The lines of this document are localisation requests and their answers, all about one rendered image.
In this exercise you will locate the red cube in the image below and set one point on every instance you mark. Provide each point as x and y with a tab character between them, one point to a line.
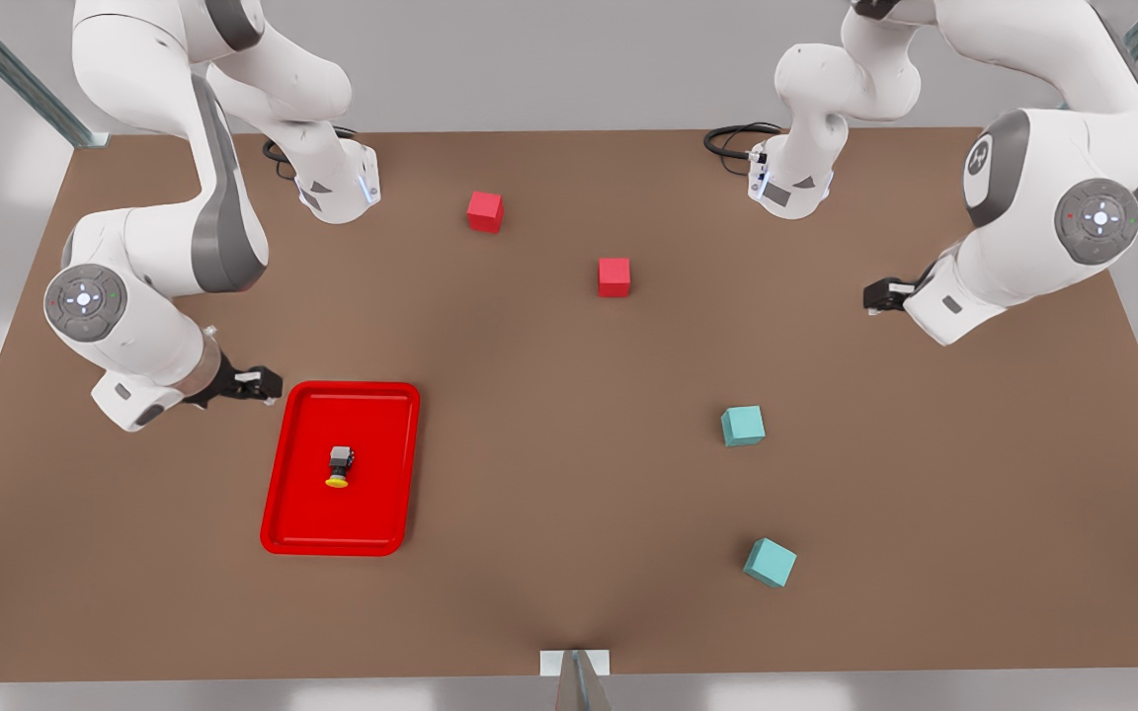
614	276
485	211

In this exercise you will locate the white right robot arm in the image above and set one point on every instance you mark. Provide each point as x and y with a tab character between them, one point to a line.
154	247

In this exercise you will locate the red plastic tray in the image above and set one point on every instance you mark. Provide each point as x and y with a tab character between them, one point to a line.
341	468

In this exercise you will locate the small grey yellow toy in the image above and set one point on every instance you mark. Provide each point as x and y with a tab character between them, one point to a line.
340	465

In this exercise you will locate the teal cube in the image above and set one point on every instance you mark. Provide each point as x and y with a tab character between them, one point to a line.
770	563
743	426

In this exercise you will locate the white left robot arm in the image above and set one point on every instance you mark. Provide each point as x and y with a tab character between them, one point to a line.
1043	197

